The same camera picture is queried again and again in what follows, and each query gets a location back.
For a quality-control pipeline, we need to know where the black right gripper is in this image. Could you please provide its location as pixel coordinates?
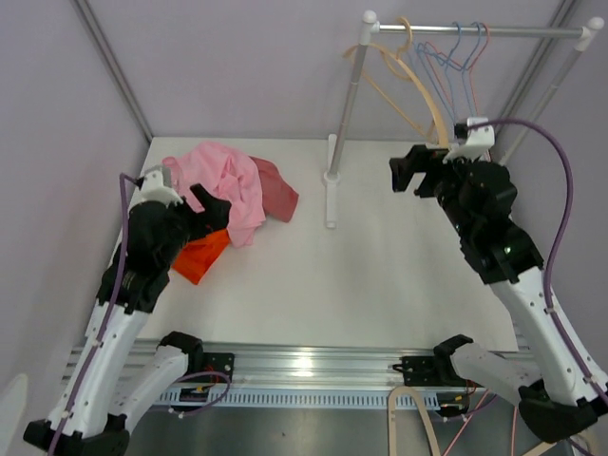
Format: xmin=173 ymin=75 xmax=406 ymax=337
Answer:
xmin=389 ymin=145 xmax=479 ymax=238

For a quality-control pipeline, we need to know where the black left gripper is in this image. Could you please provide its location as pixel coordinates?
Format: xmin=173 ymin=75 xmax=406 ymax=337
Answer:
xmin=158 ymin=184 xmax=230 ymax=268

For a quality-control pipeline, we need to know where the beige wooden hanger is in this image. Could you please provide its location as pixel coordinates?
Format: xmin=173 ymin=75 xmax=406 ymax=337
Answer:
xmin=361 ymin=16 xmax=449 ymax=146

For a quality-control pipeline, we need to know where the light pink t shirt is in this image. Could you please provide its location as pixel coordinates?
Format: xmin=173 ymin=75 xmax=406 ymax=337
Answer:
xmin=162 ymin=141 xmax=266 ymax=248

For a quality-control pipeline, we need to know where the orange t shirt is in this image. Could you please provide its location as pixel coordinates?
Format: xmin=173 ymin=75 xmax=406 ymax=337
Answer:
xmin=172 ymin=230 xmax=231 ymax=285

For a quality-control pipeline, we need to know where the dusty rose t shirt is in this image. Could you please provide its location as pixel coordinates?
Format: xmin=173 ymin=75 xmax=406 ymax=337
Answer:
xmin=251 ymin=156 xmax=299 ymax=223

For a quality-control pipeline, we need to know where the blue wire hanger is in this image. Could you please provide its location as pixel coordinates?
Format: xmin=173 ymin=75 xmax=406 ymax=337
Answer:
xmin=443 ymin=22 xmax=484 ymax=123
xmin=415 ymin=22 xmax=462 ymax=124

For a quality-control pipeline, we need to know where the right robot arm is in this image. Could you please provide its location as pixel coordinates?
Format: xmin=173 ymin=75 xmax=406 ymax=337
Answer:
xmin=389 ymin=144 xmax=607 ymax=443

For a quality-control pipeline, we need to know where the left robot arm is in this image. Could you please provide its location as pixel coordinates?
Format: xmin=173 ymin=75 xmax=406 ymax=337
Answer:
xmin=23 ymin=184 xmax=231 ymax=455

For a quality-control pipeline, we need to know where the beige hanger on floor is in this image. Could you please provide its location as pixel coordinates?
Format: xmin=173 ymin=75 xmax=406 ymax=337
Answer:
xmin=387 ymin=386 xmax=441 ymax=456

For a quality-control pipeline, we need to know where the metal clothes rack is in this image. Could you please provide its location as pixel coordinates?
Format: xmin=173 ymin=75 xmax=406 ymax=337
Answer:
xmin=323 ymin=1 xmax=604 ymax=229

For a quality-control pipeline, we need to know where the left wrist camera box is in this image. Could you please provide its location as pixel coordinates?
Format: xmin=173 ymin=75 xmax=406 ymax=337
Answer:
xmin=138 ymin=165 xmax=183 ymax=206

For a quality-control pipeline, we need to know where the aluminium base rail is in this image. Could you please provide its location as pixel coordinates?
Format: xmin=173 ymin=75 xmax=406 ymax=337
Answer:
xmin=61 ymin=337 xmax=538 ymax=393

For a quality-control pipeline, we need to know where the white slotted cable duct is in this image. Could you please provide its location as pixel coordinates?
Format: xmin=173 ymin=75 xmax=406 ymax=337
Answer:
xmin=146 ymin=389 xmax=471 ymax=410

